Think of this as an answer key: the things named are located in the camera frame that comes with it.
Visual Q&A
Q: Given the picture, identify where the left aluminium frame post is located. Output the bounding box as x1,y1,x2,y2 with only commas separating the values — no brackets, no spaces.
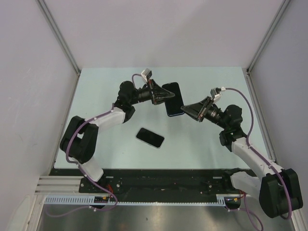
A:
36,0,81,76

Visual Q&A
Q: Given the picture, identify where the white slotted cable duct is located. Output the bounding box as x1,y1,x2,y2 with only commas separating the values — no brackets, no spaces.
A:
44,195,226,206

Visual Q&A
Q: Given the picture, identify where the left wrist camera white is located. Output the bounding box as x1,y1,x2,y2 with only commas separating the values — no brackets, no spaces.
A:
141,68,152,81

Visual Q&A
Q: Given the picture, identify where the black phone on table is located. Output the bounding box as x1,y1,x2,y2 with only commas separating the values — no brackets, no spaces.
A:
136,128,165,148

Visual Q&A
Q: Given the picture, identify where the aluminium rail front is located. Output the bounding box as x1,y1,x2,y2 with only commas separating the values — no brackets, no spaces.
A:
35,176,82,195

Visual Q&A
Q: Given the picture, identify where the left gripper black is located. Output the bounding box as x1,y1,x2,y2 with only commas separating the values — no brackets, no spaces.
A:
128,79,174,105

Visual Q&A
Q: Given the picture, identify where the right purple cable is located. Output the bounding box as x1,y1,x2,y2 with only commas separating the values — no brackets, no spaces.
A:
221,87,293,228

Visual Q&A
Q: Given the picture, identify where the aluminium frame post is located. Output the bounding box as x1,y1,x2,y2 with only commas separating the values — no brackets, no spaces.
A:
245,0,293,74
36,0,81,76

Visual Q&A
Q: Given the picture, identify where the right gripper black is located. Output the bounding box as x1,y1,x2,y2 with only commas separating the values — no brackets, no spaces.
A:
181,96,228,129

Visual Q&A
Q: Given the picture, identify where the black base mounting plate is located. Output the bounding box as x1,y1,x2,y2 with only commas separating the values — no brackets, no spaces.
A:
49,168,252,203

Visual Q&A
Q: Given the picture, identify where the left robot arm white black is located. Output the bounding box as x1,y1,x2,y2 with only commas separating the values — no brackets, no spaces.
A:
60,79,175,193

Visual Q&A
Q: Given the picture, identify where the right aluminium frame post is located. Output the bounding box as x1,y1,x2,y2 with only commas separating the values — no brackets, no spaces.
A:
245,0,293,74

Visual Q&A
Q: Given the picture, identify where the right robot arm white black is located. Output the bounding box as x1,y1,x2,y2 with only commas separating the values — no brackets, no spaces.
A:
181,97,303,218

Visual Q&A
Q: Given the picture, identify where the purple cable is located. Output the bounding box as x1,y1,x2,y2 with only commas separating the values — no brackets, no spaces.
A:
221,87,293,228
45,73,147,217

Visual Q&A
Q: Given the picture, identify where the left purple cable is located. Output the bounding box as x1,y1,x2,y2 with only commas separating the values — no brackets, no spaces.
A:
45,73,147,217

